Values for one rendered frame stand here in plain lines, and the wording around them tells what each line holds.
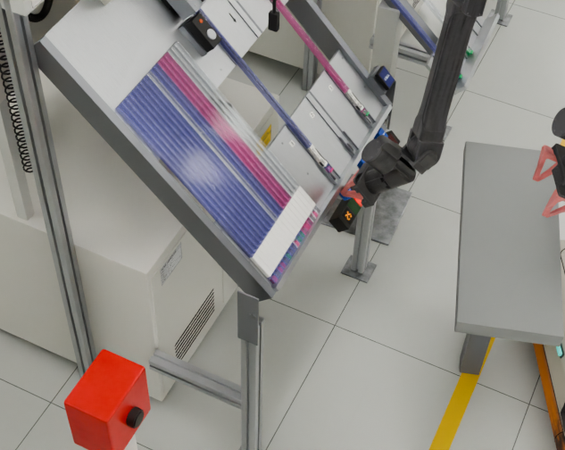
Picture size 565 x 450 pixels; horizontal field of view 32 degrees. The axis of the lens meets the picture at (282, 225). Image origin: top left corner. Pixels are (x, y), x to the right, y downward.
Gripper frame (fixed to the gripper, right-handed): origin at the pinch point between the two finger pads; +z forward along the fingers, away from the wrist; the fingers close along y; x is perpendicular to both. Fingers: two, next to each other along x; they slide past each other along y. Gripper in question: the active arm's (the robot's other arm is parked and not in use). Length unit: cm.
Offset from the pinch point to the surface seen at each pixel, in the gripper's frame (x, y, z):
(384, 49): -8, -58, 10
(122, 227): -25, 26, 40
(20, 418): 5, 52, 100
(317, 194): -4.9, 5.6, 1.8
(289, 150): -16.9, 3.7, 1.9
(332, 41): -24.7, -31.3, 1.3
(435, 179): 52, -86, 45
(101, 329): -4, 35, 66
